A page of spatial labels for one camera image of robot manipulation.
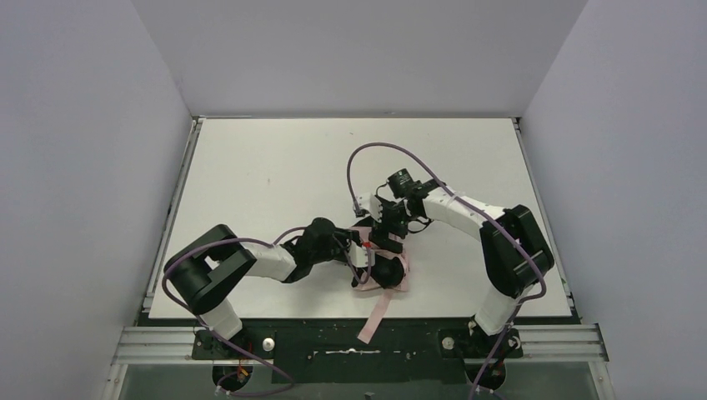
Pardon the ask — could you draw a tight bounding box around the pink and black folding umbrella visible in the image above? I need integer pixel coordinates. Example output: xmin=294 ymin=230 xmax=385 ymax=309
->
xmin=344 ymin=226 xmax=410 ymax=344

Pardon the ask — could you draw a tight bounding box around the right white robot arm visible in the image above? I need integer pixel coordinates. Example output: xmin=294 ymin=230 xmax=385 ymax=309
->
xmin=355 ymin=169 xmax=554 ymax=336

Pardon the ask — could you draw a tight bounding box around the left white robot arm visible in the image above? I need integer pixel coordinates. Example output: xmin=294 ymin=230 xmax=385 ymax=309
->
xmin=162 ymin=217 xmax=409 ymax=343

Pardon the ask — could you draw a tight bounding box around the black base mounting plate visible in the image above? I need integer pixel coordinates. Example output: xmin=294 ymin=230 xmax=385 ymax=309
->
xmin=190 ymin=317 xmax=526 ymax=386

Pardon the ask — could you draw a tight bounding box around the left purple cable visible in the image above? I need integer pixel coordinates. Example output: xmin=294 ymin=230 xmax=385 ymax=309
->
xmin=161 ymin=226 xmax=377 ymax=398

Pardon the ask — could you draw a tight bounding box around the purple cable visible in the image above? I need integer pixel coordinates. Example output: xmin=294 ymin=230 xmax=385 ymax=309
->
xmin=161 ymin=226 xmax=377 ymax=398
xmin=346 ymin=142 xmax=548 ymax=400

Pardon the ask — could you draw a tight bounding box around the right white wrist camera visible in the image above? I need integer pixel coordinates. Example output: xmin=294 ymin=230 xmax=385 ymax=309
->
xmin=353 ymin=192 xmax=383 ymax=222

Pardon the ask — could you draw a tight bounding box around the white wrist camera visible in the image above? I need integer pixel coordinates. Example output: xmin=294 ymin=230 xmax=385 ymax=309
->
xmin=348 ymin=242 xmax=376 ymax=273
xmin=353 ymin=192 xmax=383 ymax=222

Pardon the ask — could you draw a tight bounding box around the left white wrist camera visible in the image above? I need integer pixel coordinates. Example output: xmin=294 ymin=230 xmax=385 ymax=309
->
xmin=348 ymin=242 xmax=376 ymax=273

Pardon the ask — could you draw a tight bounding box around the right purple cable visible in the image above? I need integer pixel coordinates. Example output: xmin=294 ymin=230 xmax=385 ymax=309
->
xmin=346 ymin=142 xmax=548 ymax=400

